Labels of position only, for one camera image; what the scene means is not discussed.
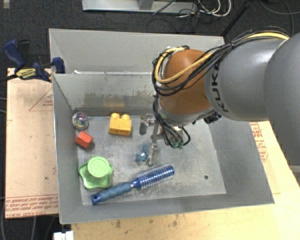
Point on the grey metal bin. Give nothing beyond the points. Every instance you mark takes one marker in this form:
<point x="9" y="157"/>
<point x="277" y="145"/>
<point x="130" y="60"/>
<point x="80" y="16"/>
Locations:
<point x="195" y="174"/>

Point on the small blue toy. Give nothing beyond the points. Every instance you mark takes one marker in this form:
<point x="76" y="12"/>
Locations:
<point x="141" y="156"/>

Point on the black cylinder on white bracket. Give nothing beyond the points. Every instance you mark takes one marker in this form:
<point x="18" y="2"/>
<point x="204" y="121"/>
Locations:
<point x="211" y="119"/>

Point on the green flower-shaped toy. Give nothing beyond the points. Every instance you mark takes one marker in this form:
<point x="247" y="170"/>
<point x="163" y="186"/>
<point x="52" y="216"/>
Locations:
<point x="96" y="171"/>

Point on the yellow toy brick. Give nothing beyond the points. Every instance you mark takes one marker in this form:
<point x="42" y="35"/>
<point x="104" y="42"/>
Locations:
<point x="120" y="125"/>

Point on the blue hairbrush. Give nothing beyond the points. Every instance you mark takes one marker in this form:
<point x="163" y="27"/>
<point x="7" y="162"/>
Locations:
<point x="140" y="182"/>

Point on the red block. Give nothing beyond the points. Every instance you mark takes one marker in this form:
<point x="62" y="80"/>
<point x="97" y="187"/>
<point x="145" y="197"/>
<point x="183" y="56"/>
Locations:
<point x="84" y="139"/>

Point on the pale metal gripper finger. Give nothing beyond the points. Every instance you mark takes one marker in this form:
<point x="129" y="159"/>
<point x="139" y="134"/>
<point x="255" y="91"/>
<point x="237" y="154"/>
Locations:
<point x="153" y="156"/>
<point x="142" y="128"/>

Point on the brown cardboard board, red print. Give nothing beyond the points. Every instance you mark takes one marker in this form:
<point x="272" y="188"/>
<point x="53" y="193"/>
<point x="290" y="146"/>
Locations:
<point x="30" y="139"/>

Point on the clear glass ball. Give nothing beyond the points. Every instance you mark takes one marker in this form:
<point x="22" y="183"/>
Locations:
<point x="80" y="120"/>

